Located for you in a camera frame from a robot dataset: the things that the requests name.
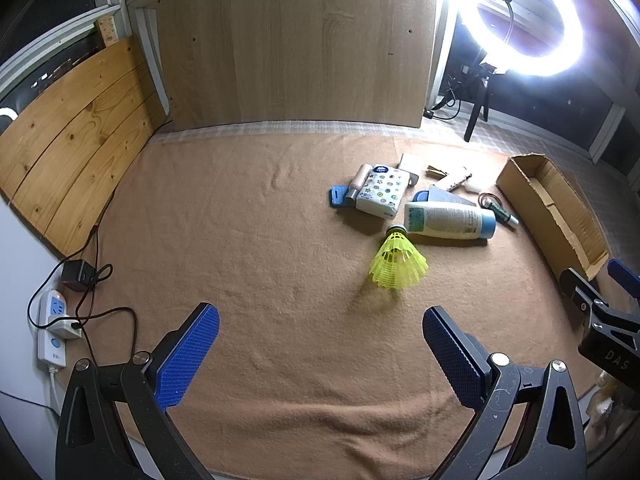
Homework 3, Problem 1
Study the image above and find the white lotion bottle blue cap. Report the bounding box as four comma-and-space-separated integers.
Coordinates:
404, 202, 497, 240

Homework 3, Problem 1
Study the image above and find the white patterned cream tube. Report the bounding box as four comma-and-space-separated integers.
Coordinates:
445, 169, 473, 192

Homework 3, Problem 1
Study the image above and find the black paper tag card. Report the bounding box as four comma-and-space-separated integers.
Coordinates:
427, 184, 476, 207

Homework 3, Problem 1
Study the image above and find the yellow plastic shuttlecock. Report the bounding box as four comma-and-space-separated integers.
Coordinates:
369, 224, 428, 290

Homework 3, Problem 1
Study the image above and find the patterned tissue pack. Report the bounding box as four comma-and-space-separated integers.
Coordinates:
355, 165, 410, 220

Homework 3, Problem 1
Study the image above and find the white charger plug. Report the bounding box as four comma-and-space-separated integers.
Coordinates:
397, 152, 420, 188

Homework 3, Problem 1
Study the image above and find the right gloved hand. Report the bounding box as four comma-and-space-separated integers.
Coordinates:
584, 370, 639, 454

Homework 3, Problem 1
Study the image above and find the brown cardboard box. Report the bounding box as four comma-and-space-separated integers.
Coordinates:
497, 154, 608, 281

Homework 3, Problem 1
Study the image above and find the white power strip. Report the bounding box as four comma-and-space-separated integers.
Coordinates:
37, 289, 81, 368

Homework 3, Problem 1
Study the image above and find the black power adapter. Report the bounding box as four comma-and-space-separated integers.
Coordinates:
61, 259, 96, 292

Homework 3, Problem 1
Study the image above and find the white eraser block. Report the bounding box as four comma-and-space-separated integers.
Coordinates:
463, 182, 482, 194

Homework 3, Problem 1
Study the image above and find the beige tube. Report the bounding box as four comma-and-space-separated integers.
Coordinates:
345, 164, 372, 204

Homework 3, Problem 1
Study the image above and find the blue plastic phone stand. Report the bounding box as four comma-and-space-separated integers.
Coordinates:
329, 185, 354, 208

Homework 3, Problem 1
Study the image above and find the pine wood slat panel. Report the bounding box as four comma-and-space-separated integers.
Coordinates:
1, 37, 166, 255

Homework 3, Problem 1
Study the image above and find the light wood headboard panel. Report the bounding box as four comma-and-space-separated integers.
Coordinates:
155, 0, 436, 129

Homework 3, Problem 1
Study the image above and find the black power cable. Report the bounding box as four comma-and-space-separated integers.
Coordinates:
27, 219, 139, 361

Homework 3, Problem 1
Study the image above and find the ring light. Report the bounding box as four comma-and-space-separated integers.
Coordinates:
448, 0, 585, 77

